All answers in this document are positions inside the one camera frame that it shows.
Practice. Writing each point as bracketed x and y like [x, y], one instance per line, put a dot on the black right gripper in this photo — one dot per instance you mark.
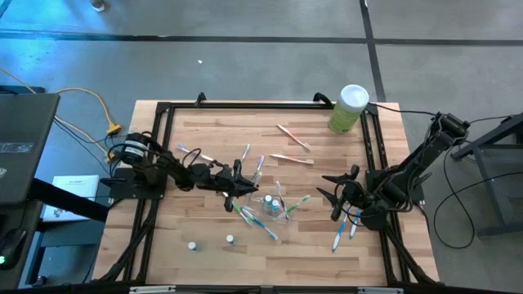
[353, 196]

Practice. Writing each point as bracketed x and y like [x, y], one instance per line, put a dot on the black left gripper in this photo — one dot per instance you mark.
[226, 181]

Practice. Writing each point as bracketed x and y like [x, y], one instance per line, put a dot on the clear acrylic organizer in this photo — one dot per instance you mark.
[256, 204]

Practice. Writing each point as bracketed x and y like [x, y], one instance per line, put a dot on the teal mouthwash bottle white cap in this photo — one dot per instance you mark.
[275, 203]
[230, 239]
[267, 199]

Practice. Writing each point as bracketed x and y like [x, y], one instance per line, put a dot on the blue and white toothbrush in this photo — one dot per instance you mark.
[354, 228]
[338, 234]
[263, 227]

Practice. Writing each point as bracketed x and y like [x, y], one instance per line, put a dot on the small white green cap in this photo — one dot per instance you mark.
[192, 246]

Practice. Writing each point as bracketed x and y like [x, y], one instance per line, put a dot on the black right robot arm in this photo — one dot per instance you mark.
[421, 155]

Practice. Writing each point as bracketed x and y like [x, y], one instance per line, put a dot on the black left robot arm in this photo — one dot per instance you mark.
[167, 167]

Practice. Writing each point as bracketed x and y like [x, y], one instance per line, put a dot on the green disinfecting wipes canister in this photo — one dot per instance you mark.
[347, 110]

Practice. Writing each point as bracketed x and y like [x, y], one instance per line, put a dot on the white booklet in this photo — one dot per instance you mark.
[73, 192]

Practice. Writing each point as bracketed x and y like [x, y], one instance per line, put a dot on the black diagonal bar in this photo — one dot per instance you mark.
[69, 201]

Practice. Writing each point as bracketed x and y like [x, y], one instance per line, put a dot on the grey cabinet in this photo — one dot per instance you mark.
[69, 253]

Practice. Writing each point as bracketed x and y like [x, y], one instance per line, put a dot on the grey laptop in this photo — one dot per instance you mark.
[24, 143]

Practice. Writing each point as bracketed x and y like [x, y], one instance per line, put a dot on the person's shoe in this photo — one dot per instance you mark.
[98, 5]

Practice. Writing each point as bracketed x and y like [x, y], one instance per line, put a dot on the black computer mouse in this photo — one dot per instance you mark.
[12, 249]

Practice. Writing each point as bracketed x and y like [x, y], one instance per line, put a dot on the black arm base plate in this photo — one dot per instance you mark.
[122, 190]
[414, 196]

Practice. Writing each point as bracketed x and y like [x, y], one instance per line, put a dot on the black frame clamp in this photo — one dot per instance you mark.
[200, 99]
[323, 98]

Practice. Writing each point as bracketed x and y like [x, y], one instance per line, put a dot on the silver bracket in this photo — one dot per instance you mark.
[380, 290]
[151, 289]

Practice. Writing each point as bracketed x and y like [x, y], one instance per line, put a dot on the black desk frame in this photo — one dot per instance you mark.
[498, 188]

